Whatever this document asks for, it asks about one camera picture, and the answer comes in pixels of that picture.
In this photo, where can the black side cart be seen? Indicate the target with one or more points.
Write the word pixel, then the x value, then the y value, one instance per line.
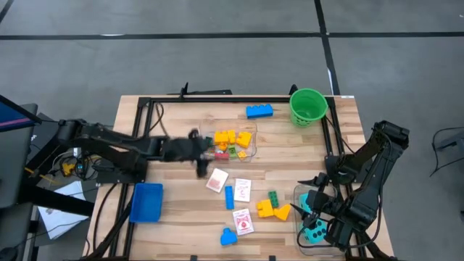
pixel 14 163

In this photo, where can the slim blue toy brick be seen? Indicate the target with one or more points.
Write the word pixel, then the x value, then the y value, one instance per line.
pixel 229 197

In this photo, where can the card deck red emblem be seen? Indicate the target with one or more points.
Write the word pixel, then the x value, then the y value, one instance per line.
pixel 243 222

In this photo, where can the lime green toy brick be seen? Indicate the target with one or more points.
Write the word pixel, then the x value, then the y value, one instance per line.
pixel 232 151

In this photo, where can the yellow stepped toy brick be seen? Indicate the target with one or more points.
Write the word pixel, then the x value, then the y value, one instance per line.
pixel 244 139

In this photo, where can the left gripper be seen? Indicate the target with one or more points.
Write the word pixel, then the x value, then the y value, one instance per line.
pixel 181 150

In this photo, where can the short black stand foot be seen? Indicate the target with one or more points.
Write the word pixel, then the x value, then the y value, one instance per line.
pixel 293 87

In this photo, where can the grey floor stand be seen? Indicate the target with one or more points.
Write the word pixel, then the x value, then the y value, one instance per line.
pixel 451 141

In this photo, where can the yellow wedge toy brick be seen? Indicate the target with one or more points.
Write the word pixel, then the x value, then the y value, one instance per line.
pixel 282 212

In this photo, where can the card deck white face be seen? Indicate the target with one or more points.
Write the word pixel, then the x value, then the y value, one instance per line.
pixel 242 190

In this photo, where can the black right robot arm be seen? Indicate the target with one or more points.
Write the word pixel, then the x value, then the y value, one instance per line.
pixel 366 203

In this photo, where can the blue arched toy brick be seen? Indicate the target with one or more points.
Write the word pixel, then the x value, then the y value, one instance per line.
pixel 228 238

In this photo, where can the large yellow notched brick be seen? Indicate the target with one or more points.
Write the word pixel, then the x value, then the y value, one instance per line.
pixel 265 209

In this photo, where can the green monster face bucket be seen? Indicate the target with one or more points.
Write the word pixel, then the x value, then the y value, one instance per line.
pixel 308 107

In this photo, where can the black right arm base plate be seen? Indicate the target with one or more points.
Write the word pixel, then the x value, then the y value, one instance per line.
pixel 330 161

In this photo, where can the clear plastic bin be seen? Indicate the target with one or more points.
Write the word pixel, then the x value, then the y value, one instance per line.
pixel 250 125
pixel 301 250

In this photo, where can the long blue toy brick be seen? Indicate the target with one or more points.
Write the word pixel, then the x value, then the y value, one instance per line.
pixel 259 111

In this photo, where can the small dark green brick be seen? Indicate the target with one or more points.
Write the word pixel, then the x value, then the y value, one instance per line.
pixel 209 141

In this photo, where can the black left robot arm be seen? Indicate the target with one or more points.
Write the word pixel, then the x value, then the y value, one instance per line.
pixel 108 139

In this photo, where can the red toy brick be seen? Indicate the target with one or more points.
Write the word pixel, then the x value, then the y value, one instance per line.
pixel 222 156

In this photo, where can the teal foam die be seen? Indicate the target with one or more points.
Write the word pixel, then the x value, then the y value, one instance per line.
pixel 316 233
pixel 303 201

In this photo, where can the black table edge clamp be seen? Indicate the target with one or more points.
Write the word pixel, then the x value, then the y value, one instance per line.
pixel 272 258
pixel 194 258

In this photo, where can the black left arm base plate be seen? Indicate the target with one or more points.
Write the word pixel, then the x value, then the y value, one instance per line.
pixel 108 177

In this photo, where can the blue plastic tray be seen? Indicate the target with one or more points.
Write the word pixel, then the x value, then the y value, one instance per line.
pixel 146 203

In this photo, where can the white paper sheets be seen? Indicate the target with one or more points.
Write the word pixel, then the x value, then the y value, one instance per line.
pixel 58 224

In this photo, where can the green studded toy brick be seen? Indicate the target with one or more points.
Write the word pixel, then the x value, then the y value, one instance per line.
pixel 273 199

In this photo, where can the small wooden block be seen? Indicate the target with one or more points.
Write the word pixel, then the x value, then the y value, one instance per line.
pixel 210 156

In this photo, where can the long black stand foot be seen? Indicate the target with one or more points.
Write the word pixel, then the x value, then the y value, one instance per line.
pixel 210 92

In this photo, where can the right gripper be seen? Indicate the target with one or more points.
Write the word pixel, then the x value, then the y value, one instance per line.
pixel 324 203

